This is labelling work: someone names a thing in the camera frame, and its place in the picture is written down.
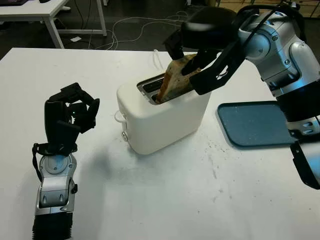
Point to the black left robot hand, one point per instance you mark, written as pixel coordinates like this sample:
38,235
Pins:
53,115

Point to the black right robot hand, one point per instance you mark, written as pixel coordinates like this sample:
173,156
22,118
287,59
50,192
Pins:
210,27

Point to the brown bread slice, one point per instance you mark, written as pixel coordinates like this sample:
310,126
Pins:
175,80

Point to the white toaster lever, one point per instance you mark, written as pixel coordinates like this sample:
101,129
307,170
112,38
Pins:
119,117

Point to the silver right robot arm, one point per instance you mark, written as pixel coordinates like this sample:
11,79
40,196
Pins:
275,50

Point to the chrome toaster dial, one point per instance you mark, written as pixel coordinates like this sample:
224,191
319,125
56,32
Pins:
124,135

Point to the cream white two-slot toaster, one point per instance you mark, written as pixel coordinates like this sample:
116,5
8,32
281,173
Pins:
165,122

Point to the blue plastic tray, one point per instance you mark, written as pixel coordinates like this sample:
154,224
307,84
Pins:
250,125

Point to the white paper scrap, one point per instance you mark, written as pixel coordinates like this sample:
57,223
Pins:
75,39

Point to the white office desk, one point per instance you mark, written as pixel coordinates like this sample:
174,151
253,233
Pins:
50,8

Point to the white shoe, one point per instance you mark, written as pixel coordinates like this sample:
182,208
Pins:
66,8

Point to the black keyboard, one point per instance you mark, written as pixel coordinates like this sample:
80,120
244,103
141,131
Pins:
12,2

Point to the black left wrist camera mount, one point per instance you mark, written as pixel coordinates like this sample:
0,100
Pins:
68,126

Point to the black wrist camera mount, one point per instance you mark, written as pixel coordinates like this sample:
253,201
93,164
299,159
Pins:
68,126
212,80

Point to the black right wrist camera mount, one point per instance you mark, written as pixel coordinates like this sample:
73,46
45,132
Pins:
212,80

